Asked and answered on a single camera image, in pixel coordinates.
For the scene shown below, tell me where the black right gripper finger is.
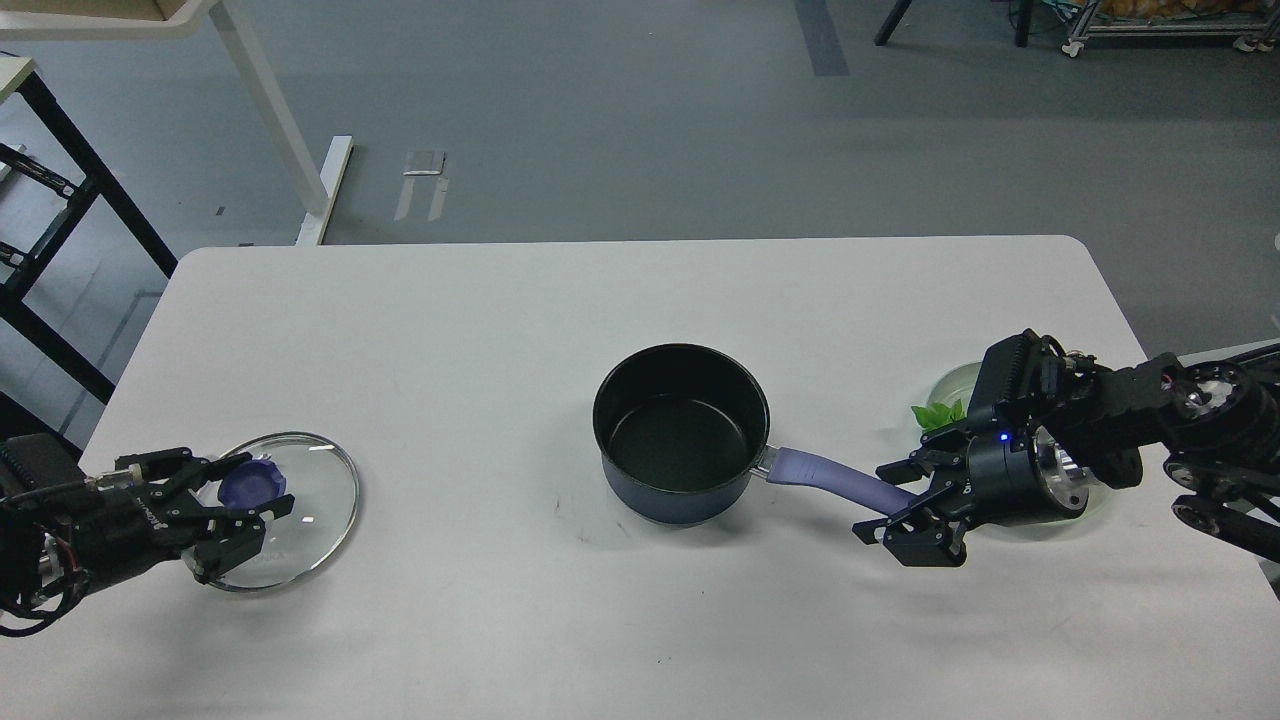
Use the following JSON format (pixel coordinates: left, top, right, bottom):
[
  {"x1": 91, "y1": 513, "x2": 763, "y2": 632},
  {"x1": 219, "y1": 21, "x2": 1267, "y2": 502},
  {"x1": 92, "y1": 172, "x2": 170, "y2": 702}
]
[
  {"x1": 876, "y1": 441, "x2": 972, "y2": 487},
  {"x1": 852, "y1": 495, "x2": 973, "y2": 568}
]

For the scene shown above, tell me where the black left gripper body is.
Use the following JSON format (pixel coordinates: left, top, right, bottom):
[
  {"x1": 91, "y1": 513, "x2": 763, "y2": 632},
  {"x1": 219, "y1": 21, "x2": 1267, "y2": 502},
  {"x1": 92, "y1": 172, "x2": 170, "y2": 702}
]
[{"x1": 40, "y1": 482, "x2": 201, "y2": 591}]

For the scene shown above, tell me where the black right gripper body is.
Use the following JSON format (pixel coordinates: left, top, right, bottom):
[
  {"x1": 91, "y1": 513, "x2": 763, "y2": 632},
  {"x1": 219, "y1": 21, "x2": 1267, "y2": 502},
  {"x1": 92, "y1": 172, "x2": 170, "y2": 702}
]
[{"x1": 963, "y1": 428, "x2": 1091, "y2": 527}]

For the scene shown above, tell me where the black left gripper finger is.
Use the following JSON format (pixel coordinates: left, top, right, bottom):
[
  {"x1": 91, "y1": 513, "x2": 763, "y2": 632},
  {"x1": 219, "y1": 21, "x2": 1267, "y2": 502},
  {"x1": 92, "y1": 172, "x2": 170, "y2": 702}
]
[
  {"x1": 189, "y1": 495, "x2": 294, "y2": 585},
  {"x1": 115, "y1": 447, "x2": 257, "y2": 501}
]

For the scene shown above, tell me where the glass lid with purple knob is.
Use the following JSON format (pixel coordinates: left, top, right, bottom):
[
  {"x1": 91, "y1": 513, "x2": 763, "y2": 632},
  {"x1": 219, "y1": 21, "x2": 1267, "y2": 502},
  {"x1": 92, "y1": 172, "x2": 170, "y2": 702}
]
[{"x1": 196, "y1": 430, "x2": 361, "y2": 593}]

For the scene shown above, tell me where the blue saucepan with purple handle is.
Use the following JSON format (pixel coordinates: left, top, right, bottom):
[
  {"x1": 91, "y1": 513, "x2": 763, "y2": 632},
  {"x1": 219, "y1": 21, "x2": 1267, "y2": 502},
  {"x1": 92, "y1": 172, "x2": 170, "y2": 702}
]
[{"x1": 591, "y1": 343, "x2": 915, "y2": 527}]

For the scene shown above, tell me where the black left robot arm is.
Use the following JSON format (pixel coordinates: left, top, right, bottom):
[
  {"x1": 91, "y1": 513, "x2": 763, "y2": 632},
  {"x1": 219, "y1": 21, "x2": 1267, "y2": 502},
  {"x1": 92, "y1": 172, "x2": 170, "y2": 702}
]
[{"x1": 1, "y1": 434, "x2": 294, "y2": 638}]

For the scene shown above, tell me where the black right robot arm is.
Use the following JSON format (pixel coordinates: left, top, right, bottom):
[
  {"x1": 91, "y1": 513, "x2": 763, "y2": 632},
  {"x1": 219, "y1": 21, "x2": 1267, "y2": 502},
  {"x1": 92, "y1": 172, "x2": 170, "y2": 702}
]
[{"x1": 852, "y1": 331, "x2": 1277, "y2": 568}]

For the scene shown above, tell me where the orange toy carrot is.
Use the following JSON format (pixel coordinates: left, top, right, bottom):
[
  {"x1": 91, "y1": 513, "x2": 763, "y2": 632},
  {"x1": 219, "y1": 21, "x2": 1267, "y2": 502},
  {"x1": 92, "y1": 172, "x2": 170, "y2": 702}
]
[{"x1": 910, "y1": 398, "x2": 966, "y2": 434}]

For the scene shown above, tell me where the translucent green plate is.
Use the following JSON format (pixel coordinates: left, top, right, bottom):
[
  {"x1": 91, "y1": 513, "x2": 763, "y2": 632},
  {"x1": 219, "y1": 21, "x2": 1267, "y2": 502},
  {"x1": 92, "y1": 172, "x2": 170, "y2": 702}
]
[{"x1": 916, "y1": 363, "x2": 1112, "y2": 533}]

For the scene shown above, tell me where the black metal rack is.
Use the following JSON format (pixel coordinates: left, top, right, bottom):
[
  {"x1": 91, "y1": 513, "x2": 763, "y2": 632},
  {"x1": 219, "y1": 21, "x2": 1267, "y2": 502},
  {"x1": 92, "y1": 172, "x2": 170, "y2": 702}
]
[{"x1": 1, "y1": 55, "x2": 178, "y2": 404}]

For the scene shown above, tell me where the white desk with leg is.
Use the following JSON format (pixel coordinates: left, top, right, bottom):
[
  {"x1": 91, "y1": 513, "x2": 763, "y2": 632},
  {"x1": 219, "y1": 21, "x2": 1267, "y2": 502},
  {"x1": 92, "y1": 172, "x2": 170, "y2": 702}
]
[{"x1": 0, "y1": 0, "x2": 353, "y2": 247}]

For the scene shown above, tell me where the metal cart with casters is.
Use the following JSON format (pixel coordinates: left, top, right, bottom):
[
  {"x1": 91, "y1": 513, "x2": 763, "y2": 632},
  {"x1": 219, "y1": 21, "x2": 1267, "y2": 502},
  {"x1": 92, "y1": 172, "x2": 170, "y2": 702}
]
[{"x1": 1060, "y1": 1, "x2": 1279, "y2": 58}]

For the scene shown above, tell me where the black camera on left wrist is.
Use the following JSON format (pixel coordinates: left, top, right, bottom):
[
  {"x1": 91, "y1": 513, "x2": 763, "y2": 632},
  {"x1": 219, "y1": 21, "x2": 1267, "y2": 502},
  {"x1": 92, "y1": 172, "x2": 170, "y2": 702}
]
[{"x1": 1, "y1": 434, "x2": 84, "y2": 498}]

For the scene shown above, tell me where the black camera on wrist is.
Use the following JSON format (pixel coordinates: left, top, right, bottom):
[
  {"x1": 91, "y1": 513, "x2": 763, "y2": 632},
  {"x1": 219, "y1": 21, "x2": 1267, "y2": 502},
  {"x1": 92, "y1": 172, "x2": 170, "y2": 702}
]
[
  {"x1": 964, "y1": 329, "x2": 1066, "y2": 433},
  {"x1": 1, "y1": 434, "x2": 84, "y2": 498}
]

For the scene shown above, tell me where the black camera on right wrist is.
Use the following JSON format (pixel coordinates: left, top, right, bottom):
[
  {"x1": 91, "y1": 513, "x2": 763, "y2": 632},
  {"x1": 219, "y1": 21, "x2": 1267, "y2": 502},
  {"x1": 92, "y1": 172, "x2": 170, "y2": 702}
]
[{"x1": 964, "y1": 329, "x2": 1066, "y2": 433}]

